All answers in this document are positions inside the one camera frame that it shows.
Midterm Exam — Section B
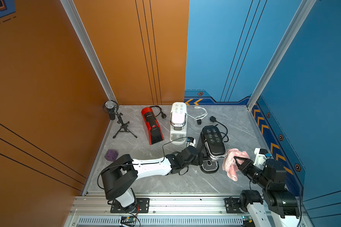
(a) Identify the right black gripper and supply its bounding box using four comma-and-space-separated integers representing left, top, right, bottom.
232, 155, 271, 190

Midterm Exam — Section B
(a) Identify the red Nespresso coffee machine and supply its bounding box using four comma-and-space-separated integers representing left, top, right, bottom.
141, 107, 164, 145

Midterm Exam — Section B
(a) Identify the black coffee machine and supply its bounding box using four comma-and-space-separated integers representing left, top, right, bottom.
196, 125, 226, 174

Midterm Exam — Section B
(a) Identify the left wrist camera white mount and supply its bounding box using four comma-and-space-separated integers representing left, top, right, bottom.
186, 137, 196, 147

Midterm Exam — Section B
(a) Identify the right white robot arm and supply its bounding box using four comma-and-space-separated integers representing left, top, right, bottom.
234, 157, 302, 227

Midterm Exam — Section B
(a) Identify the white coffee machine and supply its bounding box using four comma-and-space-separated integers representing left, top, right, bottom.
170, 102, 188, 145

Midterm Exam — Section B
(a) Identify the black machine power cable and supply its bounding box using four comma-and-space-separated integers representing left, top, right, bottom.
209, 115, 230, 143

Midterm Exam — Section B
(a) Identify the black microphone on tripod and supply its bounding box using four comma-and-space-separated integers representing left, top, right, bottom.
102, 100, 137, 139

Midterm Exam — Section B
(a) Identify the black coiled power cable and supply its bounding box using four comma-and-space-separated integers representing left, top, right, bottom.
149, 105, 168, 119

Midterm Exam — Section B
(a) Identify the pink towel cloth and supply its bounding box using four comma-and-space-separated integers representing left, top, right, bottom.
222, 148, 250, 182

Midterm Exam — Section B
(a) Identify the white power cable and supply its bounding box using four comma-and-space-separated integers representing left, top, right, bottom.
187, 106, 208, 121

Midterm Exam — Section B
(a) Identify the purple block toy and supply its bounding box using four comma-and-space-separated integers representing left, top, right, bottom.
104, 149, 118, 162

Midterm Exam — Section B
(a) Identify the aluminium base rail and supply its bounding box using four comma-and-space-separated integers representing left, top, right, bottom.
70, 192, 306, 218

